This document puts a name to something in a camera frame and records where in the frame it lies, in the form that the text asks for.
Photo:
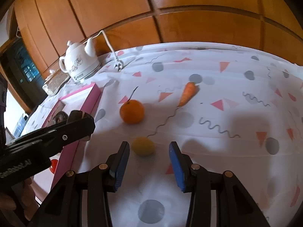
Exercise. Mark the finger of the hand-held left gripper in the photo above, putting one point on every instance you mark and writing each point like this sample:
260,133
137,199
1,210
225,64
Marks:
71,130

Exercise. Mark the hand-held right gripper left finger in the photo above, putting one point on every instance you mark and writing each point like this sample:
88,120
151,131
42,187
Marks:
120,165

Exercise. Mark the pale yellow round fruit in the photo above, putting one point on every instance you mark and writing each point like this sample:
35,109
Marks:
143,146

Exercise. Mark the silver embossed tissue box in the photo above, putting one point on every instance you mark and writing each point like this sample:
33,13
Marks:
53,84

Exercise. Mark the white floral electric kettle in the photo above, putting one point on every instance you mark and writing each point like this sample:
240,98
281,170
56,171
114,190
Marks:
79,63

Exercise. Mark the small carrot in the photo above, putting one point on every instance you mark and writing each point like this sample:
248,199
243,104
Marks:
188,93

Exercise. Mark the red cherry tomato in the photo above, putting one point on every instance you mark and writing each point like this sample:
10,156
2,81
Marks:
54,165

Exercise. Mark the person's left hand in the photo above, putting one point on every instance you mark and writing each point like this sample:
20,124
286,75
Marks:
26,194

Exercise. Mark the orange with stem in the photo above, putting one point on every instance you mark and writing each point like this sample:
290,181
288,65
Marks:
131,112

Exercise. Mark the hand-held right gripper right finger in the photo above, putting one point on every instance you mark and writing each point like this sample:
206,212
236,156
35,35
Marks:
176,167

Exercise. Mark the pink shallow box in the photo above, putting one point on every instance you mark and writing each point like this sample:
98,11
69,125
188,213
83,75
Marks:
91,101

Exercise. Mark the white patterned tablecloth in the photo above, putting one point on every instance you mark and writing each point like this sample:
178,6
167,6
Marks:
213,80

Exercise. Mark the dark glass cabinet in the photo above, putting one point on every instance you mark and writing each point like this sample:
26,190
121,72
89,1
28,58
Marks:
23,63

